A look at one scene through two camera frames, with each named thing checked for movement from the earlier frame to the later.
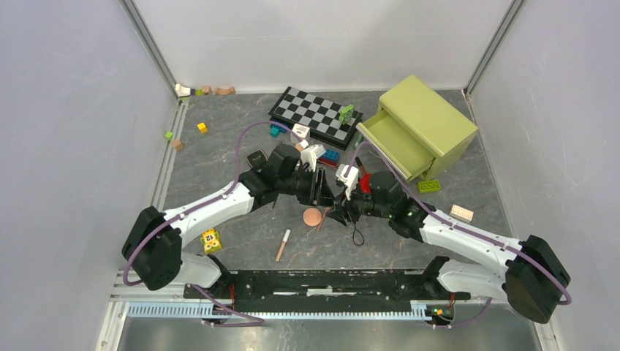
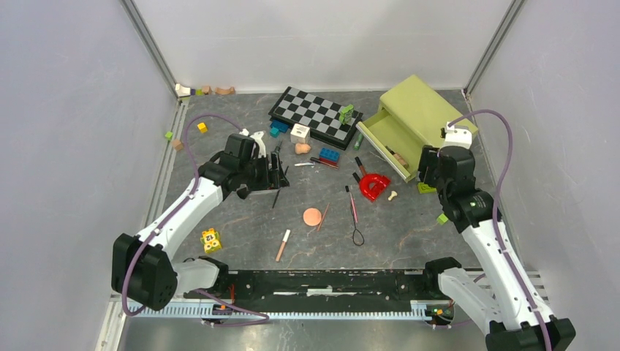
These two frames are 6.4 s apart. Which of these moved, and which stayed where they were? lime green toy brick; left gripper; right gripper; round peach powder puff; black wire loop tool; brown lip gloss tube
Moved: left gripper; right gripper
Stayed: black wire loop tool; brown lip gloss tube; lime green toy brick; round peach powder puff
